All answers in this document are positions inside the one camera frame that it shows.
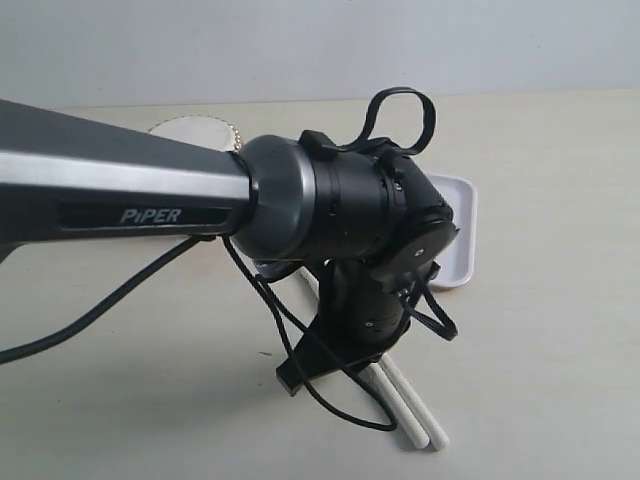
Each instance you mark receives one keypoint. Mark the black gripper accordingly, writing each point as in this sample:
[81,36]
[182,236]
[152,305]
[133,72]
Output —
[355,322]

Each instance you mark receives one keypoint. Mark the white drumstick one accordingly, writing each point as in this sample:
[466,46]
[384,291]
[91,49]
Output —
[439,439]
[375,376]

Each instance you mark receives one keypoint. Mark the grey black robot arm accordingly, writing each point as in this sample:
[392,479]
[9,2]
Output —
[362,218]

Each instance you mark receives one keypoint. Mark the red small drum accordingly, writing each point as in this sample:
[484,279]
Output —
[200,130]

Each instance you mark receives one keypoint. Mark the white rectangular plastic tray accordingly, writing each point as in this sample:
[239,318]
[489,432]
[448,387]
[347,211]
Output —
[457,262]

